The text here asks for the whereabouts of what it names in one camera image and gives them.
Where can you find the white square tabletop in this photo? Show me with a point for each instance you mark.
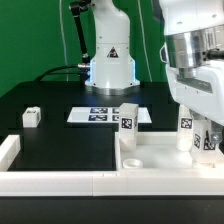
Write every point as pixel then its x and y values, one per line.
pixel 154 150

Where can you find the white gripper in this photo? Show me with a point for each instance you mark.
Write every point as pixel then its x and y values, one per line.
pixel 203 94

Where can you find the white marker base plate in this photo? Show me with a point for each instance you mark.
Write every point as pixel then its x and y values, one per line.
pixel 94 115

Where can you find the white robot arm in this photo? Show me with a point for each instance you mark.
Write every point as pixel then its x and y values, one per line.
pixel 193 53

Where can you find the white U-shaped fence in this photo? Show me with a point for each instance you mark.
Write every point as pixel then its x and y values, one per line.
pixel 201 180

